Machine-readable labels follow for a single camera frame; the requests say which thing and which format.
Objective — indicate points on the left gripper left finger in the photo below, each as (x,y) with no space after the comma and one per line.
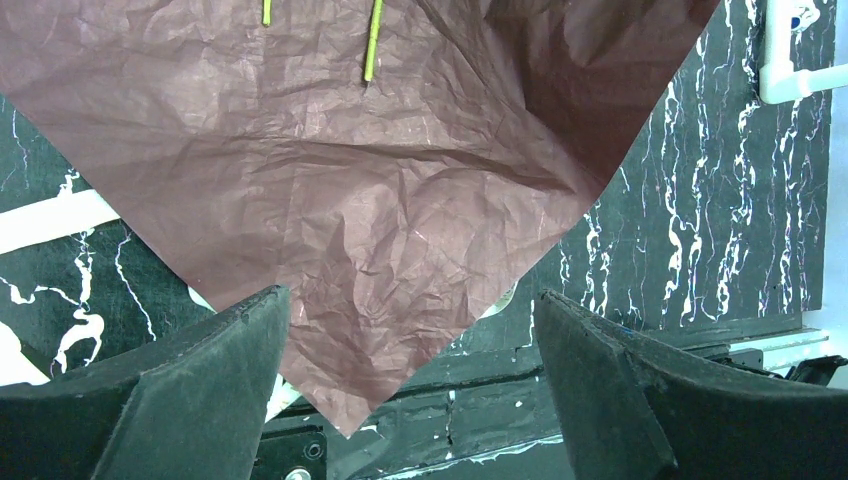
(191,406)

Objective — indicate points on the red wrapping paper sheet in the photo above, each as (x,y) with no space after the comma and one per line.
(396,212)

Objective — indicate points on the yellow fake flower bunch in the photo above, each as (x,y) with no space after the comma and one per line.
(370,59)

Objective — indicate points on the pink fake flower bunch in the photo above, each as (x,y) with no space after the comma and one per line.
(266,13)

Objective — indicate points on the white PVC pipe frame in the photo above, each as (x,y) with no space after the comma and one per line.
(779,79)

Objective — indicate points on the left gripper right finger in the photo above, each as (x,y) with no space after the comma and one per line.
(632,407)

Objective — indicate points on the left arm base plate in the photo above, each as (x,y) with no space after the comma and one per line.
(299,453)

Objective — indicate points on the aluminium rail frame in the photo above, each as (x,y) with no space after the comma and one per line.
(778,353)

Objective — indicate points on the beige ribbon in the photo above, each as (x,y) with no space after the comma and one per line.
(50,219)

